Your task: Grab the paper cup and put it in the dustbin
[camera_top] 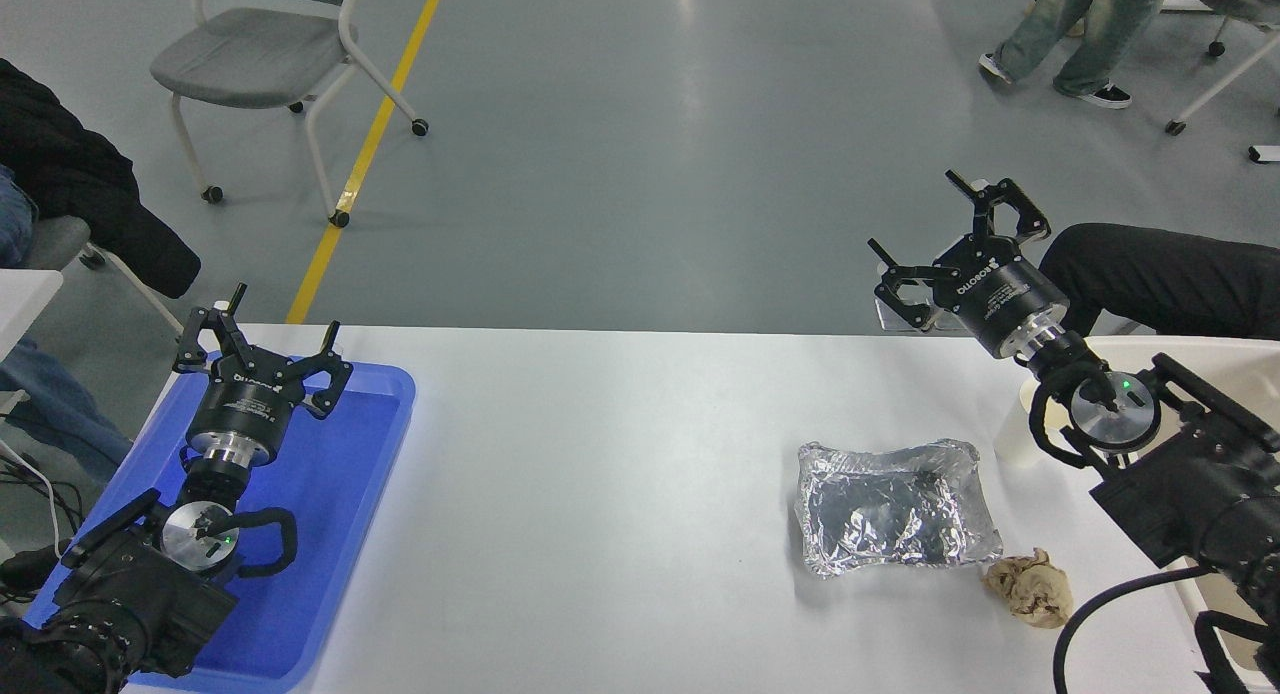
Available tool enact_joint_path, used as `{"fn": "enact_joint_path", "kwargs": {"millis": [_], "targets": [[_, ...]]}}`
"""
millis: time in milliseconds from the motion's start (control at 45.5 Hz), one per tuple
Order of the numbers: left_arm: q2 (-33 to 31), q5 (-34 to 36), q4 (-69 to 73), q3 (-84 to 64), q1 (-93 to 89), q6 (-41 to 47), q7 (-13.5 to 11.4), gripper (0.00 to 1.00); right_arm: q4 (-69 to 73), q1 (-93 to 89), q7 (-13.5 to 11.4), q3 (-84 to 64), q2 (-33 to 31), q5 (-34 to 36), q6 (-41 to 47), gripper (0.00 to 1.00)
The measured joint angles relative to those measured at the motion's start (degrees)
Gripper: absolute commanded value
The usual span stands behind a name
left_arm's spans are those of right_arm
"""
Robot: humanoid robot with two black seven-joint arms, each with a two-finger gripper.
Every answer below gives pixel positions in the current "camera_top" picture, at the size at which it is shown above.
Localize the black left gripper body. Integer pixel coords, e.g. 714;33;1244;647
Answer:
190;359;309;447

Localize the walking person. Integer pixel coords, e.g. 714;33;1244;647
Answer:
978;0;1166;111

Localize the grey seat of occupied chair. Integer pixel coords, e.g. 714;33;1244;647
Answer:
18;216;189;337

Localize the white paper cup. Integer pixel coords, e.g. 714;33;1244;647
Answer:
994;378;1047;468

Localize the seated person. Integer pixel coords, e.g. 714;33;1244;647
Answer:
0;59;201;487

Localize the grey chair with white frame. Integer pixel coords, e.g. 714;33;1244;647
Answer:
150;0;431;228

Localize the crumpled silver foil tray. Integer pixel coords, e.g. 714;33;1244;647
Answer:
795;438;1004;579

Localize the small white table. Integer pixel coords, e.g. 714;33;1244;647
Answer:
0;270;64;361

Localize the large pale bin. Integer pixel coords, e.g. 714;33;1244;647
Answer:
1085;335;1280;694

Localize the crumpled tan paper ball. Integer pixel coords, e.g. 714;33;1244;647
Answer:
982;548;1074;630

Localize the white floor cable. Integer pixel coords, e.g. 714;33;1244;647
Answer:
0;439;63;557

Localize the blue plastic tray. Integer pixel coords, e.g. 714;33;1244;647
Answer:
22;359;416;694

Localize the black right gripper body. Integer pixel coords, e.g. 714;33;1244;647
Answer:
932;234;1071;361

